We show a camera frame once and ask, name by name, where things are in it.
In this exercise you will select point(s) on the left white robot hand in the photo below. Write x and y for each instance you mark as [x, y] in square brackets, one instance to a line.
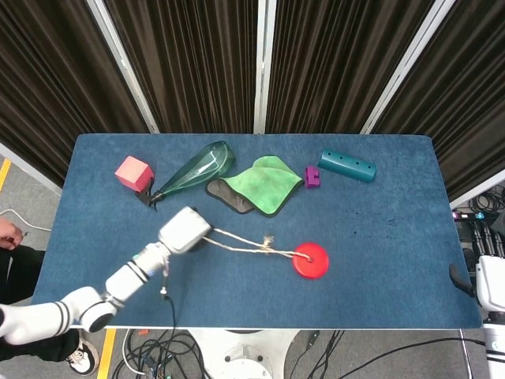
[183, 233]

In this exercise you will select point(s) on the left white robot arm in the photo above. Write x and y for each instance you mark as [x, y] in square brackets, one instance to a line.
[118, 280]

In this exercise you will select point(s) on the green and gray cloth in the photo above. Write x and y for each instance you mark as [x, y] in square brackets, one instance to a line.
[260, 185]

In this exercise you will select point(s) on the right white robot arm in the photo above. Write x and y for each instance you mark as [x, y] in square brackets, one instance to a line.
[496, 343]

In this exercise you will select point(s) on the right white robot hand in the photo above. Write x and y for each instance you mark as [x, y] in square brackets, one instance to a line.
[489, 280]

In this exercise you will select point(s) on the pink foam cube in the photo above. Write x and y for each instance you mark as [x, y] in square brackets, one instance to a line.
[134, 173]

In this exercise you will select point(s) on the person's black trouser leg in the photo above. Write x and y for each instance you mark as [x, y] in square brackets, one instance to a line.
[17, 272]

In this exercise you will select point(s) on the purple plastic block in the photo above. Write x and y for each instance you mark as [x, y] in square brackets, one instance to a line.
[312, 177]

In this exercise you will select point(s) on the person's bare hand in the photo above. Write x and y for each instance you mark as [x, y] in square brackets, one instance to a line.
[8, 233]

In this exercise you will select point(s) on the white partition frame post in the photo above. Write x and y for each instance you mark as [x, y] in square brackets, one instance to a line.
[402, 67]
[122, 67]
[263, 67]

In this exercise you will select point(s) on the green transparent spray bottle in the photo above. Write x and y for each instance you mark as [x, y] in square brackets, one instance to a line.
[197, 169]

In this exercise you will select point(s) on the black power strip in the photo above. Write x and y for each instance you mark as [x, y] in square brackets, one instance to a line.
[469, 216]

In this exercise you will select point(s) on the black and white sneaker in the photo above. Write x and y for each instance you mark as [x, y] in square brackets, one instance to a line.
[83, 353]

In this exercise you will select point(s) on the dark brown curtain panel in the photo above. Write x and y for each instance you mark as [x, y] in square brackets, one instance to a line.
[51, 87]
[469, 102]
[189, 59]
[335, 59]

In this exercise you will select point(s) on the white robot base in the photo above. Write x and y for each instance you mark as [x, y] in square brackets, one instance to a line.
[244, 353]

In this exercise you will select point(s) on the teal curved holder with holes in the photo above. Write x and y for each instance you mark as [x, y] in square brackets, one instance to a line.
[347, 166]

